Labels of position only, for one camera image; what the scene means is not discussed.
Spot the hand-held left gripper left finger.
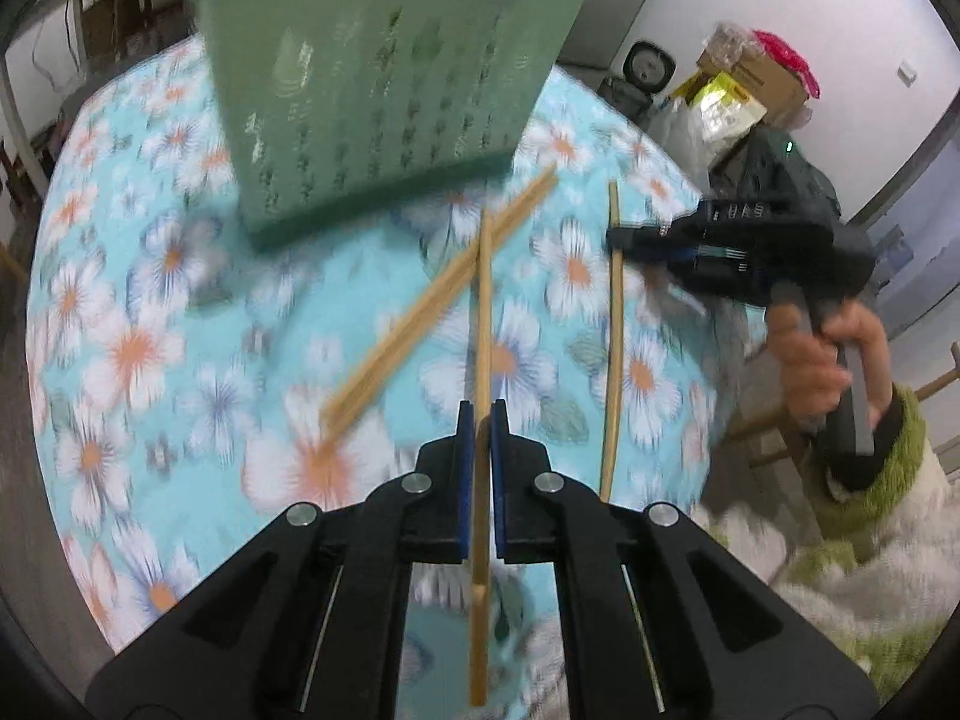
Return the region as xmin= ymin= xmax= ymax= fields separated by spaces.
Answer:
xmin=85 ymin=400 xmax=475 ymax=720

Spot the green perforated utensil holder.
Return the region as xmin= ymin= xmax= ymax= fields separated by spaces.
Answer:
xmin=193 ymin=0 xmax=590 ymax=252

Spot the person's right hand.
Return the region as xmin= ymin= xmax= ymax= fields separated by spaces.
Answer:
xmin=769 ymin=300 xmax=893 ymax=430

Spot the blue floral tablecloth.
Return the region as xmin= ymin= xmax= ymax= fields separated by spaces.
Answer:
xmin=26 ymin=37 xmax=743 ymax=720

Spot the red mesh bag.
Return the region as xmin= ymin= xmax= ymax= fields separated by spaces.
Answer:
xmin=754 ymin=30 xmax=822 ymax=98

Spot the fuzzy green white robe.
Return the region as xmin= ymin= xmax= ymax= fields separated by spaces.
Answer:
xmin=690 ymin=495 xmax=960 ymax=700

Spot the person's right forearm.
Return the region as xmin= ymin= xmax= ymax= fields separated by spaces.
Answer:
xmin=806 ymin=382 xmax=960 ymax=563

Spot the brown cardboard box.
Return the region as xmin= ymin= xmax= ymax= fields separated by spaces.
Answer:
xmin=79 ymin=0 xmax=151 ymax=61

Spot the large cardboard box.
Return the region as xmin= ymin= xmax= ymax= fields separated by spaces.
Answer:
xmin=697 ymin=45 xmax=811 ymax=128

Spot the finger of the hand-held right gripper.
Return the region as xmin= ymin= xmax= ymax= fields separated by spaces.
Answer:
xmin=636 ymin=246 xmax=711 ymax=290
xmin=604 ymin=222 xmax=711 ymax=250

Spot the white framed desk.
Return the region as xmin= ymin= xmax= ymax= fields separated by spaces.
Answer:
xmin=0 ymin=0 xmax=196 ymax=181

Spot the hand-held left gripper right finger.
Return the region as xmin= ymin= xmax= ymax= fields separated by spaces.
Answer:
xmin=490 ymin=397 xmax=880 ymax=720

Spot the yellow green package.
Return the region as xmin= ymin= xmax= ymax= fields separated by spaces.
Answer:
xmin=675 ymin=71 xmax=770 ymax=166

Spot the clear plastic bag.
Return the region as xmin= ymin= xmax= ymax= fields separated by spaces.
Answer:
xmin=652 ymin=94 xmax=710 ymax=181

